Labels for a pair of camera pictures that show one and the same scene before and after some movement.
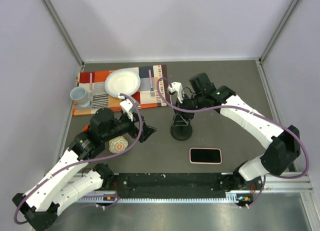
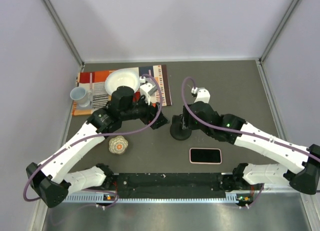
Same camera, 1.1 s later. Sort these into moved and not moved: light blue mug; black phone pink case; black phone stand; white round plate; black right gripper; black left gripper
Moved: black right gripper; black left gripper
Not moved: black phone stand; white round plate; light blue mug; black phone pink case
